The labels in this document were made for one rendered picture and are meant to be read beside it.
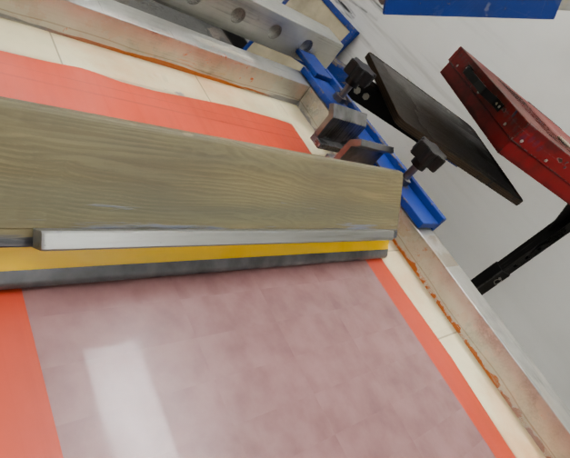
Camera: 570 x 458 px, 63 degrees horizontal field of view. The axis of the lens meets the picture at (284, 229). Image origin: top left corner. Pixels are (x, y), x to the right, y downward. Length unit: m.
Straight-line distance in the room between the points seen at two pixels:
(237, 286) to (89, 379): 0.14
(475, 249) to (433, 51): 1.04
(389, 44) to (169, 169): 2.56
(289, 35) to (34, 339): 0.56
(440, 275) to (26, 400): 0.43
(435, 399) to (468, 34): 2.29
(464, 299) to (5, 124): 0.46
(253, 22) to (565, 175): 0.90
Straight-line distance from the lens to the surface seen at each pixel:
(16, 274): 0.29
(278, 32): 0.71
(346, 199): 0.44
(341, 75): 1.20
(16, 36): 0.49
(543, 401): 0.55
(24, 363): 0.27
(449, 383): 0.49
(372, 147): 0.56
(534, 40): 2.48
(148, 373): 0.29
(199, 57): 0.58
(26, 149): 0.27
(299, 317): 0.38
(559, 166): 1.29
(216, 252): 0.35
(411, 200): 0.59
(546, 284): 2.33
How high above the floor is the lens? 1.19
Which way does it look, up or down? 32 degrees down
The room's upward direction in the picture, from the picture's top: 42 degrees clockwise
